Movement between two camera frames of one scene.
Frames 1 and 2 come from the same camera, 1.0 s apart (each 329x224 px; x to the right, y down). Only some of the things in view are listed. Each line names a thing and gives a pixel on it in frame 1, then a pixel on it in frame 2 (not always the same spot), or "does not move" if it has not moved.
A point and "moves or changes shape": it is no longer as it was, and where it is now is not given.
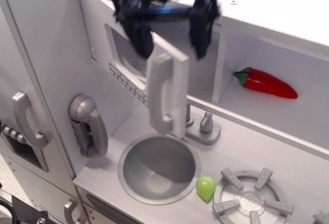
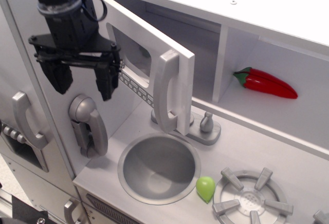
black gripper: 132,6 -> 73,37
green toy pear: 205,187 does not move
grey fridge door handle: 20,102 does not move
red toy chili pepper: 264,82 does not move
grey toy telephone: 89,127 does not move
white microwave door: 161,80 moves or changes shape
